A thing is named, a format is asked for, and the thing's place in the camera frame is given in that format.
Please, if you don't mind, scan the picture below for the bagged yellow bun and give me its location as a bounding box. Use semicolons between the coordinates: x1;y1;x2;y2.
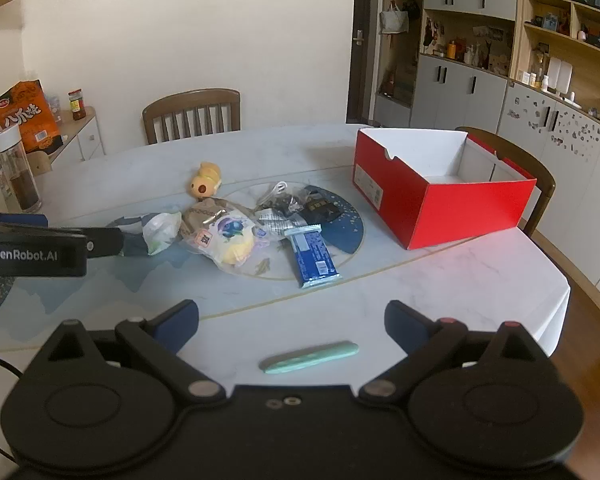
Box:
192;210;269;276

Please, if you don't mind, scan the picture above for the blue snack packet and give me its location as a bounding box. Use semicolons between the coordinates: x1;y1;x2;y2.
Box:
284;226;342;289

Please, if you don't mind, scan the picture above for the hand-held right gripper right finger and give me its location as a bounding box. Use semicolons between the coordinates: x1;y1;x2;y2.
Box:
356;300;552;407

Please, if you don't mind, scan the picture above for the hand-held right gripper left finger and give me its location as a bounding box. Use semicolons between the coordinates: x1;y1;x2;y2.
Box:
24;299;229;407

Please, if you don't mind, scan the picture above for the small cardboard box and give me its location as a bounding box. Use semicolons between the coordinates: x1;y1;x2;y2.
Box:
27;150;51;177

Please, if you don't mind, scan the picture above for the red cardboard shoe box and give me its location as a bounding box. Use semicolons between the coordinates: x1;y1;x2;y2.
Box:
352;127;538;251

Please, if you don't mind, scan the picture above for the black cable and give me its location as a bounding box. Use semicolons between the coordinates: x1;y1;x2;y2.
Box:
0;354;25;461

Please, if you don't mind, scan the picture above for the black packet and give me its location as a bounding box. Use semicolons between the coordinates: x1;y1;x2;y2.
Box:
297;194;349;226

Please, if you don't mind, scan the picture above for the brown paper packet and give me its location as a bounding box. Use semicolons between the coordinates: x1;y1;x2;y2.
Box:
180;198;246;241

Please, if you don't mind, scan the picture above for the white marble desktop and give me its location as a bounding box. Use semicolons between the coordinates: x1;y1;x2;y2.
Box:
0;122;572;396

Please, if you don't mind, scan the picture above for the white green packet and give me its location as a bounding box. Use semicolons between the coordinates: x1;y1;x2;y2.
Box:
141;211;183;257

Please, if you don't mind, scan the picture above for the teal stick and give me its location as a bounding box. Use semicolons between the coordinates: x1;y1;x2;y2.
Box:
259;340;360;375

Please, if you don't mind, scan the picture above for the wooden slat-back chair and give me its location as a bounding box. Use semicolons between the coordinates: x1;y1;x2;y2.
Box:
141;88;242;146
455;126;556;238

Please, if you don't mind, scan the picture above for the dark wooden door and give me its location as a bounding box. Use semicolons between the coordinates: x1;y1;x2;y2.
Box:
352;0;387;126

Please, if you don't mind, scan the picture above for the sauce jar with red lid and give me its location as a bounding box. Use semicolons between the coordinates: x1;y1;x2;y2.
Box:
68;90;88;121

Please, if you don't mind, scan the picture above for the white rectangular container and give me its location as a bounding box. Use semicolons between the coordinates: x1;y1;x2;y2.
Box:
548;57;574;94

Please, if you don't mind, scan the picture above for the silver foil snack packet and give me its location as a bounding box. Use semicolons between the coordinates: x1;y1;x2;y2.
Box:
255;208;301;237

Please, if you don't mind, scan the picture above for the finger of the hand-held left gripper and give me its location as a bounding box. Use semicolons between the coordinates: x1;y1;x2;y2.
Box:
0;212;49;230
45;226;126;257

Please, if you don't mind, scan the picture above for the orange snack bag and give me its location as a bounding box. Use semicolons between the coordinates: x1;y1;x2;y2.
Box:
0;79;64;154

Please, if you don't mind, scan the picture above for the cardboard carton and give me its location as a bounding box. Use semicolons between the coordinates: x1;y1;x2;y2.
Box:
392;52;417;107

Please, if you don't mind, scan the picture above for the white side cabinet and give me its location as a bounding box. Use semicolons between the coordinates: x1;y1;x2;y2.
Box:
30;106;106;177

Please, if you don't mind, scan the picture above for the glass bottle with white lid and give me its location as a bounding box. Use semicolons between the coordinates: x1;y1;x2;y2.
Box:
0;127;44;214

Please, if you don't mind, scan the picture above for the yellow plush toy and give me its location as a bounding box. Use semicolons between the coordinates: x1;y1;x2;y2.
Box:
187;161;224;197

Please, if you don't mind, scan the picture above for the clear bag with dark contents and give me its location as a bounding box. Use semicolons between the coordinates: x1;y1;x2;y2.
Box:
256;181;307;216

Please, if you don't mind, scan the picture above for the grey tote bag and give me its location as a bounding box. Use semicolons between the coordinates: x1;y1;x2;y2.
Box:
379;1;411;35

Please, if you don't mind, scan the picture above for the wall cabinet unit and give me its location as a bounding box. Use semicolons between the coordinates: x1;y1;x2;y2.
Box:
370;0;600;311

